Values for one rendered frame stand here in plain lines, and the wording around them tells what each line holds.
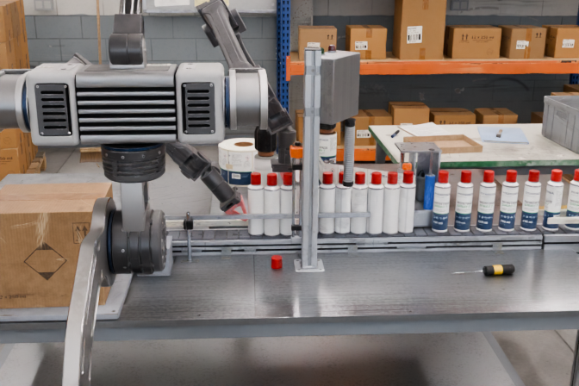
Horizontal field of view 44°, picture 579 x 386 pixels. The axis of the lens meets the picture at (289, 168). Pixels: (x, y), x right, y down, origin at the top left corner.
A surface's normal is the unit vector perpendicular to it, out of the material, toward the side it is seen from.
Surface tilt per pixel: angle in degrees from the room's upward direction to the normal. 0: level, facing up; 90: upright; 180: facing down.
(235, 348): 0
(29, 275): 90
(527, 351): 0
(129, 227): 90
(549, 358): 0
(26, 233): 90
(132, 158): 90
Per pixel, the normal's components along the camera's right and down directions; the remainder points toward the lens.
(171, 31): 0.08, 0.29
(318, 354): 0.00, -0.96
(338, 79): 0.85, 0.16
